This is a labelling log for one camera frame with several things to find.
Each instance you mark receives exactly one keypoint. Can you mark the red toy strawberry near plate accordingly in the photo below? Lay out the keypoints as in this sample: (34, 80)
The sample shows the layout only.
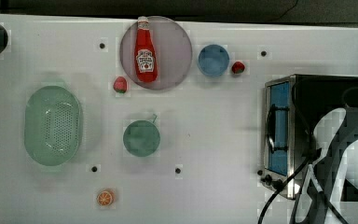
(120, 85)

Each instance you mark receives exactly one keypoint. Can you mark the grey round plate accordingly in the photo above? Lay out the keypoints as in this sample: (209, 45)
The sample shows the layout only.
(173, 48)

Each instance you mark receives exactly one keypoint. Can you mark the blue bowl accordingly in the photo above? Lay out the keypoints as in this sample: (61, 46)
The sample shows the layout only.
(213, 60)

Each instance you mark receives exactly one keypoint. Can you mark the green oval colander basket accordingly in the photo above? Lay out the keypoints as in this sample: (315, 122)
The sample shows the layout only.
(53, 126)

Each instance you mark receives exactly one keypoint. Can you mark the orange slice toy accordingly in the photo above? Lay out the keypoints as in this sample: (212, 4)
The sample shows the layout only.
(106, 197)

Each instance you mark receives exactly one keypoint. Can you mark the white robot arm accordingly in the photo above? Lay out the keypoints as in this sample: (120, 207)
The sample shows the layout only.
(320, 198)

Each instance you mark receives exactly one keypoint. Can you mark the green metal cup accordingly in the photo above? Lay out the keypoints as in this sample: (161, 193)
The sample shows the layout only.
(142, 137)

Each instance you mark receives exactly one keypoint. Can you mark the red toy strawberry near bowl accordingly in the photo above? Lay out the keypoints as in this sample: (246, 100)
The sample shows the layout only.
(237, 67)

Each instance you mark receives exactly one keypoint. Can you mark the red ketchup bottle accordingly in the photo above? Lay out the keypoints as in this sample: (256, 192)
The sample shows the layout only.
(144, 53)

